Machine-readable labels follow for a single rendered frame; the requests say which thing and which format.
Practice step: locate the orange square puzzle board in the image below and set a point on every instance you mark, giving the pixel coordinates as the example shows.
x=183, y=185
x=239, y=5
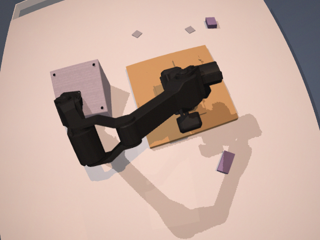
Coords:
x=214, y=111

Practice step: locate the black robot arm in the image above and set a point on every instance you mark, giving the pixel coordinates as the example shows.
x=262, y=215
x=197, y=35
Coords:
x=183, y=89

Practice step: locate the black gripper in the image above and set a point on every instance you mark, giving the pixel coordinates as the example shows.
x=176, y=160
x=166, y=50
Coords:
x=189, y=121

